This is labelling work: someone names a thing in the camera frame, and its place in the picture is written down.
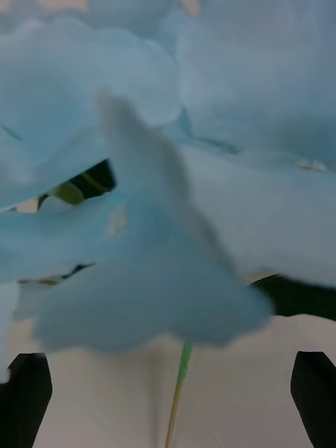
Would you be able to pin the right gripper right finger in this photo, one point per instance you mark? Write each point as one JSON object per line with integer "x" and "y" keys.
{"x": 316, "y": 402}

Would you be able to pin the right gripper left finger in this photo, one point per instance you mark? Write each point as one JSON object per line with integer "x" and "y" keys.
{"x": 24, "y": 402}

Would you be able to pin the pale blue flower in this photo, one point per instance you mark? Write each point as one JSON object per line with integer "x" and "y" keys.
{"x": 140, "y": 280}

